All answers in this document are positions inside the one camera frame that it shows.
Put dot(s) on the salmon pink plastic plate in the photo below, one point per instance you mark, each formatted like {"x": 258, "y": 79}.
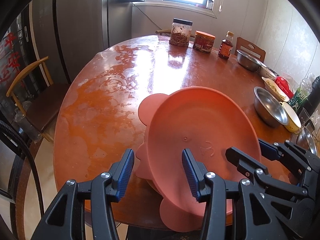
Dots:
{"x": 203, "y": 120}

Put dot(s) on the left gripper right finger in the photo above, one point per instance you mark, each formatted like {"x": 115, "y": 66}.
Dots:
{"x": 232, "y": 208}

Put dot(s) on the wooden chair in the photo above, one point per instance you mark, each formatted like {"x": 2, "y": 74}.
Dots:
{"x": 45, "y": 108}
{"x": 250, "y": 48}

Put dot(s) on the white dish with noodles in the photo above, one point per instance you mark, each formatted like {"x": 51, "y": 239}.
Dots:
{"x": 273, "y": 88}

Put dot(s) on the grey refrigerator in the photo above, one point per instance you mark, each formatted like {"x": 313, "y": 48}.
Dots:
{"x": 76, "y": 35}

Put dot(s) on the yellow enamel bowl with handle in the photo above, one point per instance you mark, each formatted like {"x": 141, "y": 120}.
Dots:
{"x": 294, "y": 124}

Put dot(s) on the clear jar black lid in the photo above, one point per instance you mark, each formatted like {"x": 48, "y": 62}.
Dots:
{"x": 180, "y": 32}

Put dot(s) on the steel bowl small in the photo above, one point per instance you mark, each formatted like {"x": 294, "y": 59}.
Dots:
{"x": 269, "y": 109}

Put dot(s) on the red tissue pack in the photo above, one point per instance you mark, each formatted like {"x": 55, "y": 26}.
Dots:
{"x": 284, "y": 86}

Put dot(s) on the green label plastic bottle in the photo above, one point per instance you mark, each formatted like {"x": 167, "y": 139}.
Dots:
{"x": 302, "y": 92}

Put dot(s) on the steel bowl wide rim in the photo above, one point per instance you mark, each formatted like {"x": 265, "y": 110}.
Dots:
{"x": 306, "y": 141}

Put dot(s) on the steel bowl far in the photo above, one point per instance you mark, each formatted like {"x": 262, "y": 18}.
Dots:
{"x": 247, "y": 61}

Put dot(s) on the black thermos flask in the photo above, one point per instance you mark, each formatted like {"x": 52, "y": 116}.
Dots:
{"x": 312, "y": 101}

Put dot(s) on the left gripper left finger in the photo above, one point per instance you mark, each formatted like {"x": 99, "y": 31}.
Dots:
{"x": 65, "y": 216}

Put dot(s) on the wooden chair far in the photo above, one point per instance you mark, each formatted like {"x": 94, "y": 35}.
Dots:
{"x": 250, "y": 48}

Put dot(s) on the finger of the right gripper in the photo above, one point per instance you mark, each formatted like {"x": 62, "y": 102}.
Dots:
{"x": 258, "y": 174}
{"x": 290, "y": 155}

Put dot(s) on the white ceramic bowl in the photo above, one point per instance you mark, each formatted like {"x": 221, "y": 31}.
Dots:
{"x": 266, "y": 73}

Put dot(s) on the red jar orange lid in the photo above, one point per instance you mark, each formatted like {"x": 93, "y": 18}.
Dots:
{"x": 203, "y": 42}

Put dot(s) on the wooden chair left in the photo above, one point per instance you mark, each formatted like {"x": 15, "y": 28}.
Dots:
{"x": 45, "y": 108}

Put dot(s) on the brown sauce bottle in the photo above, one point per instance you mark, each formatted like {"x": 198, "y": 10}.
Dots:
{"x": 226, "y": 46}

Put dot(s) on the clear plastic cup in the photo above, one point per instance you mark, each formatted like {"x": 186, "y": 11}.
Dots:
{"x": 305, "y": 120}

